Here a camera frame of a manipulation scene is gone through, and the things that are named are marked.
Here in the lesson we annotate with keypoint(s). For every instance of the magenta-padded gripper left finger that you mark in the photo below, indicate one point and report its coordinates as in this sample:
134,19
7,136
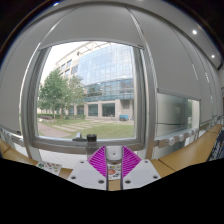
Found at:
85,175

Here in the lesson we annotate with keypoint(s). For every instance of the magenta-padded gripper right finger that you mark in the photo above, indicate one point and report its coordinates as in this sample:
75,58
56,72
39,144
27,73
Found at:
143,173

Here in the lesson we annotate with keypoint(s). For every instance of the clear black-capped water bottle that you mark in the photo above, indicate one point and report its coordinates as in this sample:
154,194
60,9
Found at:
91,143

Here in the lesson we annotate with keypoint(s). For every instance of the large white-framed window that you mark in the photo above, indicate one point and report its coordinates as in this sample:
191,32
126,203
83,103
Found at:
90,141

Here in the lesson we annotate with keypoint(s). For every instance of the small colourful sticker sheet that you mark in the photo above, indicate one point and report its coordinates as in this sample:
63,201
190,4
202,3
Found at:
49,167

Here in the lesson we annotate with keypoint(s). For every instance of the narrow side window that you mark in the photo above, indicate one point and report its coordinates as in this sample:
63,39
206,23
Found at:
173,113

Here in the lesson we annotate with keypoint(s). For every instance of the recessed ceiling light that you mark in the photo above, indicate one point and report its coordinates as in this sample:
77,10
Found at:
194,32
212,56

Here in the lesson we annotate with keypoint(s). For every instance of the white wall socket rail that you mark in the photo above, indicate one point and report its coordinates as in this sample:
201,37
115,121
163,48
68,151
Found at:
10,136
181,136

